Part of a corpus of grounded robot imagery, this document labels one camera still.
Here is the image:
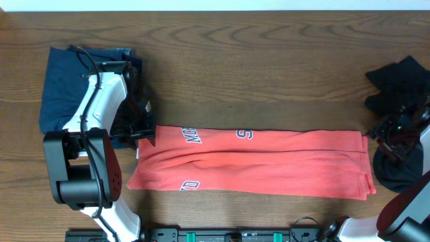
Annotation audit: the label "red t-shirt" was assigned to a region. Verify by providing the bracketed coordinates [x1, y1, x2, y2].
[127, 126, 376, 200]

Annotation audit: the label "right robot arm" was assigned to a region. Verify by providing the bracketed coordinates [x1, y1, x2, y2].
[325, 104, 429, 241]

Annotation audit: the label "black garment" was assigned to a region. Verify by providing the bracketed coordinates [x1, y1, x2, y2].
[364, 55, 429, 193]

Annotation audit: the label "folded navy blue pants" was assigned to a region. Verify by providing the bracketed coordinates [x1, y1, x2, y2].
[39, 46, 146, 149]

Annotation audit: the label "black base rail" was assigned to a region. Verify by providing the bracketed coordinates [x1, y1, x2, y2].
[64, 214, 339, 242]

